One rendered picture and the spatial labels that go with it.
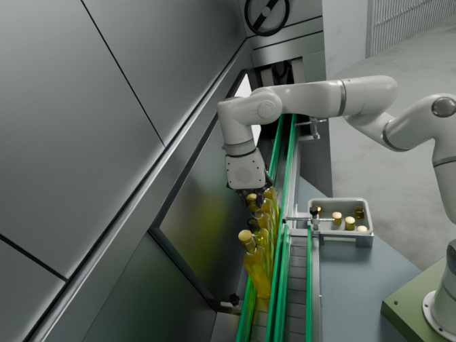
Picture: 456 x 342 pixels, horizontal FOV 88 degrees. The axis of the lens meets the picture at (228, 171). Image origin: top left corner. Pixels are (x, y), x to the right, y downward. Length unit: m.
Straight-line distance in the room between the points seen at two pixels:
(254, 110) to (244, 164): 0.14
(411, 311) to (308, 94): 0.64
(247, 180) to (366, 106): 0.32
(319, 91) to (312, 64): 0.85
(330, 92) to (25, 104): 0.54
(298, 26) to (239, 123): 0.91
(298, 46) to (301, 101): 0.79
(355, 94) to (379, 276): 0.64
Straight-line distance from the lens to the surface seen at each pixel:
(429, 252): 2.02
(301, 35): 1.41
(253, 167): 0.60
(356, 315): 0.96
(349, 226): 1.06
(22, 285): 0.41
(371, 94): 0.62
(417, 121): 0.64
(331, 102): 0.59
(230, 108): 0.56
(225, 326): 0.85
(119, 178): 0.48
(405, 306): 0.90
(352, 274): 1.01
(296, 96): 0.66
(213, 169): 0.72
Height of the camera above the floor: 1.65
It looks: 37 degrees down
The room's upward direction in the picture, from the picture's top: 22 degrees counter-clockwise
